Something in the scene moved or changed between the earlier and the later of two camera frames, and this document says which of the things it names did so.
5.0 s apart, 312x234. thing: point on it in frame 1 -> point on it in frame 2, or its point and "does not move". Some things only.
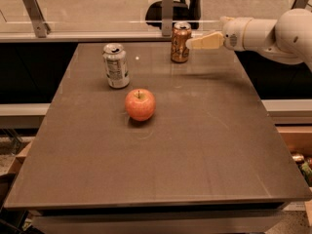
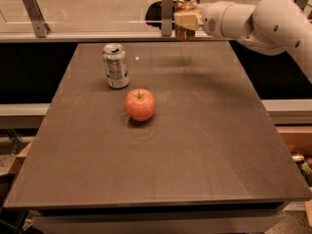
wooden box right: x=297 y=138 does not move
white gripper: x=234 y=33 -> x=212 y=19
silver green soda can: x=115 y=61 does not move
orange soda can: x=181 y=34 -> x=185 y=3
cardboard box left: x=13 y=150 does not move
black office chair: x=189 y=14 does not move
